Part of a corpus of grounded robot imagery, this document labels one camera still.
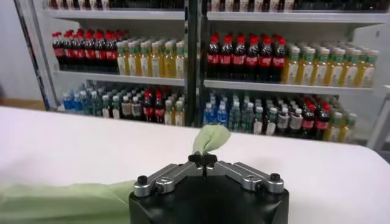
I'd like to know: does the yellow green tea bottle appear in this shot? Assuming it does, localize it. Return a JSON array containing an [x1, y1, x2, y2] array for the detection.
[[299, 47, 314, 85], [139, 41, 151, 77], [175, 41, 186, 79], [151, 41, 164, 78], [127, 41, 140, 77], [285, 47, 300, 85], [163, 41, 176, 79], [117, 42, 129, 76], [328, 49, 344, 87], [360, 50, 378, 89], [314, 48, 329, 86], [344, 49, 360, 88]]

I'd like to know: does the light green polo shirt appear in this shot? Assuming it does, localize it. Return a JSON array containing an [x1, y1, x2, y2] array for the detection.
[[0, 124, 232, 224]]

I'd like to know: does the small red cap cola bottle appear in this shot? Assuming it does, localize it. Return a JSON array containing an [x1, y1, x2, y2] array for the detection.
[[142, 91, 154, 123], [154, 91, 165, 124], [316, 103, 330, 141], [302, 103, 316, 140]]

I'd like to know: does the blue drink bottle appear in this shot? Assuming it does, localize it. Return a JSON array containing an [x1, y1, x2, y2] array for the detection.
[[63, 93, 74, 113], [73, 93, 83, 114], [203, 102, 216, 125], [216, 103, 229, 127]]

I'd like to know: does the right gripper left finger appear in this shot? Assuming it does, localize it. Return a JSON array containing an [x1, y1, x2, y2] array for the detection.
[[133, 153, 204, 198]]

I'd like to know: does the white metal shelf unit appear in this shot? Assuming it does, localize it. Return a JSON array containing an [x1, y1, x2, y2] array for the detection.
[[196, 0, 390, 145]]

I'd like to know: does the open cardboard box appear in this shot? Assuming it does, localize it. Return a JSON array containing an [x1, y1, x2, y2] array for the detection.
[[0, 97, 46, 111]]

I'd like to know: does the open glass cooler door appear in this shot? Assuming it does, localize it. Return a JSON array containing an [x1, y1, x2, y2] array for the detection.
[[13, 0, 59, 111]]

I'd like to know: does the small dark white label bottle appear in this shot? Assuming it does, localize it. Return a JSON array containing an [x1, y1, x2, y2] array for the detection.
[[253, 106, 264, 135], [289, 108, 304, 138], [102, 94, 112, 119], [111, 96, 121, 120], [277, 107, 290, 137], [264, 107, 278, 136], [132, 96, 143, 122], [121, 96, 132, 121]]

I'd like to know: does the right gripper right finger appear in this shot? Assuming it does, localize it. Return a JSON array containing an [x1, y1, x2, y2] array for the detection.
[[203, 153, 285, 194]]

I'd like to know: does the clear green water bottle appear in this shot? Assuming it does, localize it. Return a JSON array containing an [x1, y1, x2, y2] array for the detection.
[[82, 90, 93, 115], [92, 91, 102, 116], [241, 102, 254, 133], [229, 102, 241, 131]]

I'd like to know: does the glass beverage display cooler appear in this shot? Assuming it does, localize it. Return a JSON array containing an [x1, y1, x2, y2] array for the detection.
[[13, 0, 198, 128]]

